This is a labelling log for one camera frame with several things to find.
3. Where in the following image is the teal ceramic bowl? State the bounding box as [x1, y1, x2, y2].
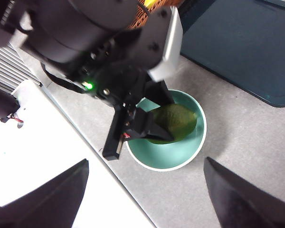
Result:
[124, 89, 208, 172]

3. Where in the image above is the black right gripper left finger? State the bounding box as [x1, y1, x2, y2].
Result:
[0, 158, 90, 228]

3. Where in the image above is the black device with red wires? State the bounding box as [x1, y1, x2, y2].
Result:
[0, 87, 25, 129]

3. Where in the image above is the green avocado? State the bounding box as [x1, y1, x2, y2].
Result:
[152, 104, 198, 144]

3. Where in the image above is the dark rectangular tray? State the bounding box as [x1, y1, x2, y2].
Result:
[180, 0, 285, 108]

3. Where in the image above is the brown wicker basket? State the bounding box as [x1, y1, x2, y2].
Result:
[128, 0, 184, 30]

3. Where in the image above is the ribbed aluminium profile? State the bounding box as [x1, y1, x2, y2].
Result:
[0, 45, 43, 95]

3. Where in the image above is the pale grey camera box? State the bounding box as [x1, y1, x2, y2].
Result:
[148, 6, 184, 83]

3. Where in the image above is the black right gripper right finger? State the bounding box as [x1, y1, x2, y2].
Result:
[203, 156, 285, 228]

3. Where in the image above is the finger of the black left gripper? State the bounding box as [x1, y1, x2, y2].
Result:
[123, 108, 176, 143]
[144, 80, 174, 108]

